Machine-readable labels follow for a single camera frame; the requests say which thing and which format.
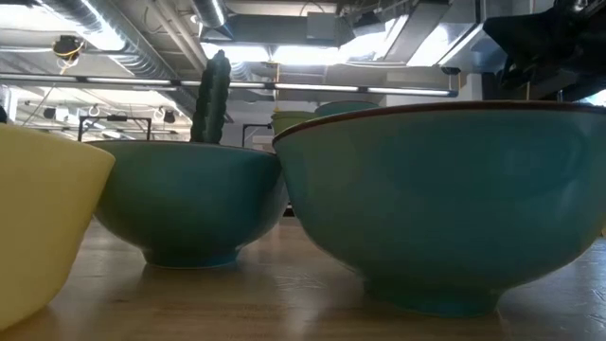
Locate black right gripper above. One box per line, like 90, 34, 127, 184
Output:
483, 4, 577, 90

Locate blue floral bowl teal outside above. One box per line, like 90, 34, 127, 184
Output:
273, 99, 606, 318
313, 99, 381, 118
87, 139, 290, 270

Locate yellow mini bowl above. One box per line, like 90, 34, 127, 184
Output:
0, 122, 116, 332

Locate long linear ceiling light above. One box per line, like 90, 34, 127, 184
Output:
0, 71, 459, 99

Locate green cactus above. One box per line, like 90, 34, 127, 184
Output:
189, 49, 233, 145

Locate grey sloped air duct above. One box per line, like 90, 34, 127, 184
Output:
378, 0, 489, 67

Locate grey rectangular air duct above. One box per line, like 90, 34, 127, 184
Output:
201, 12, 342, 47

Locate black metal stand frame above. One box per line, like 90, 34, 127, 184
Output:
78, 115, 153, 143
241, 122, 275, 149

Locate silver round air duct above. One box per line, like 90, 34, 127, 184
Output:
191, 0, 229, 29

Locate silver spiral air duct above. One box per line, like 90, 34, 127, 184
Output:
40, 0, 203, 115

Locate black ceiling device yellow cable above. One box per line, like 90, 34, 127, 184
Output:
51, 34, 87, 62

